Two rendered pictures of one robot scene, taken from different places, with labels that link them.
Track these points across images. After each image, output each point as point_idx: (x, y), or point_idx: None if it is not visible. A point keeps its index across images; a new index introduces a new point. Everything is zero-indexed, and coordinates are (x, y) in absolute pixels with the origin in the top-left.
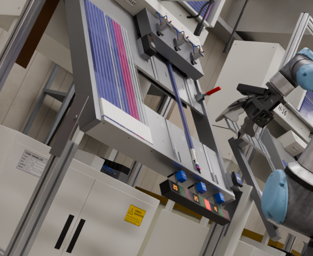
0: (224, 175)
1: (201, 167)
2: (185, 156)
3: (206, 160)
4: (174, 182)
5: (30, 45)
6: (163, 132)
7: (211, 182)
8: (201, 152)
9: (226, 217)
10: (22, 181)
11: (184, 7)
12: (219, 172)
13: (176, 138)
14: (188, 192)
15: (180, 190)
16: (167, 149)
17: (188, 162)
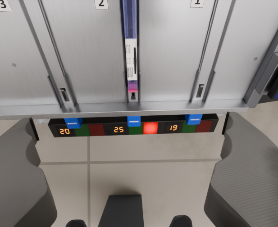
0: (270, 56)
1: (160, 69)
2: (100, 67)
3: (202, 34)
4: (62, 125)
5: None
6: (10, 34)
7: (159, 113)
8: (194, 11)
9: (202, 130)
10: None
11: None
12: (260, 44)
13: (66, 24)
14: (98, 128)
15: (78, 130)
16: (32, 79)
17: (109, 77)
